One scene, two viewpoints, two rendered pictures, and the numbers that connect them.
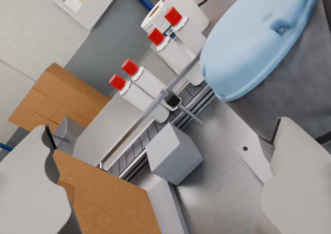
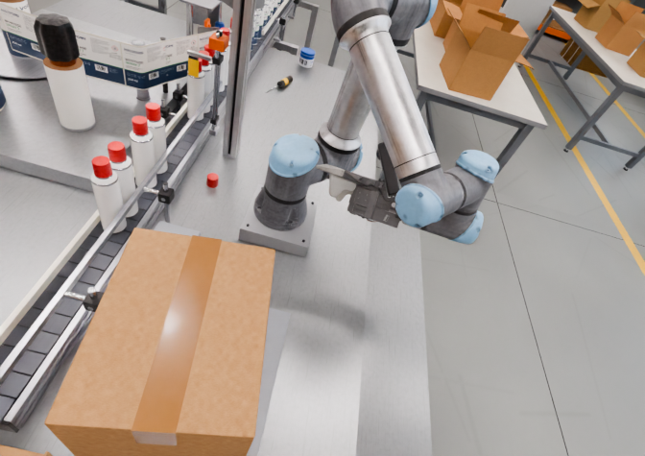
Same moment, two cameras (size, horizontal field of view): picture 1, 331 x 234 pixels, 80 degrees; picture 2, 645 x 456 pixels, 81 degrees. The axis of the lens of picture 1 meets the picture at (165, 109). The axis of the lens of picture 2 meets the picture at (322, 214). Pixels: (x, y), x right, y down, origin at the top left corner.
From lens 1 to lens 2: 0.84 m
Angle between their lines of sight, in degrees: 82
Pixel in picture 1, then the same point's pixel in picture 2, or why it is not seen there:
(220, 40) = (292, 152)
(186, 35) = (161, 134)
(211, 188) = not seen: hidden behind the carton
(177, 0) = (80, 79)
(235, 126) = (210, 222)
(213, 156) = not seen: hidden behind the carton
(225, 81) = (304, 166)
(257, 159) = (259, 228)
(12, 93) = not seen: outside the picture
